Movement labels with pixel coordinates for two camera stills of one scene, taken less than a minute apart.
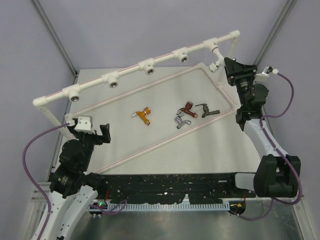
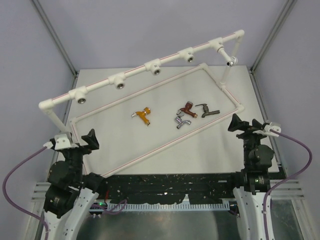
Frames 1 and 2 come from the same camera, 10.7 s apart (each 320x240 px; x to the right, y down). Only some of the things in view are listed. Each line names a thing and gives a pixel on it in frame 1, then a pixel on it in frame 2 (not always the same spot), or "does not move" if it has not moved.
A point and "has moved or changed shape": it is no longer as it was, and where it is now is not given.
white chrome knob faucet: (214, 66) has moved or changed shape
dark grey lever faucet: (206, 110) does not move
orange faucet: (142, 115) does not move
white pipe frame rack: (222, 44) to (80, 95)
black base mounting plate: (173, 188) does not move
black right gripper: (236, 71) to (237, 123)
